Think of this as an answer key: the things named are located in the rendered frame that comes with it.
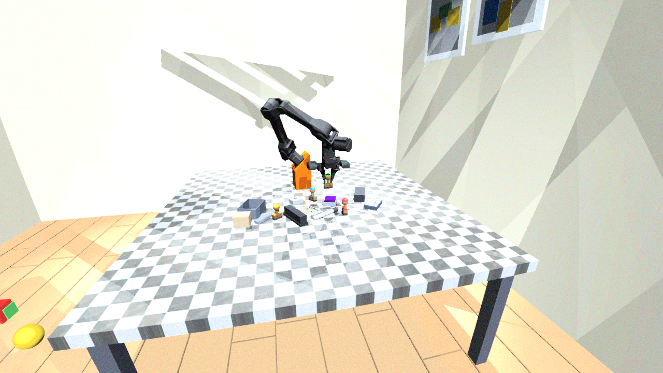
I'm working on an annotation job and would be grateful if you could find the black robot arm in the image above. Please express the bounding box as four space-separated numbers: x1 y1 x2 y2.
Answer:
260 98 353 169

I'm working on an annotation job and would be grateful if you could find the orange rubber stamp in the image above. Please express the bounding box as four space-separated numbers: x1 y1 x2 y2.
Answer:
271 204 282 221

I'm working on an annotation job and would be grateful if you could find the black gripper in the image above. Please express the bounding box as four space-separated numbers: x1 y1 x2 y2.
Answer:
307 149 350 183

